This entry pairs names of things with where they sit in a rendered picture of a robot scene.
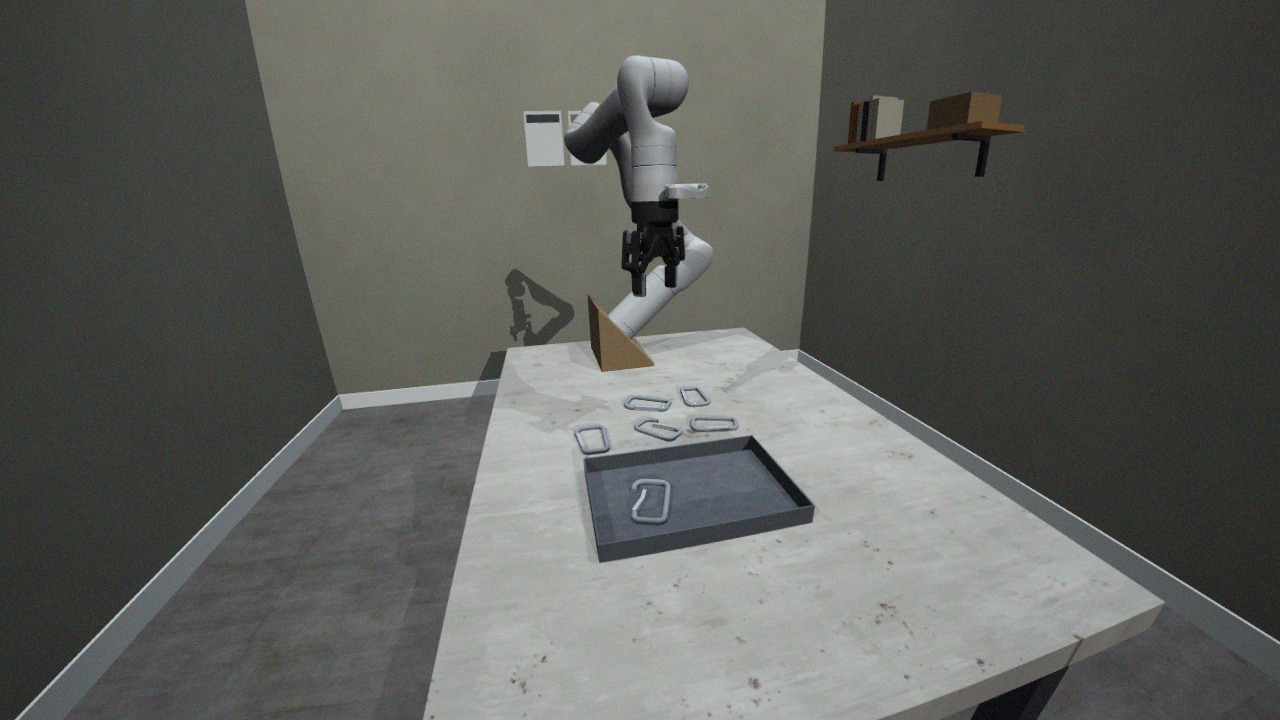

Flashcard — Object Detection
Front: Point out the grey carabiner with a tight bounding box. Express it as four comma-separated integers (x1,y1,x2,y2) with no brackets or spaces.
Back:
573,425,611,455
680,387,710,407
625,395,671,411
634,416,682,441
631,479,671,525
690,416,739,432

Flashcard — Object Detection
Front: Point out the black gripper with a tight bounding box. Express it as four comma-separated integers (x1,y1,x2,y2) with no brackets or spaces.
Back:
622,201,685,297

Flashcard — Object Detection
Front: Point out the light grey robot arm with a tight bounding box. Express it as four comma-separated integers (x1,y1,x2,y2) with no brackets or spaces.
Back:
564,56,714,340

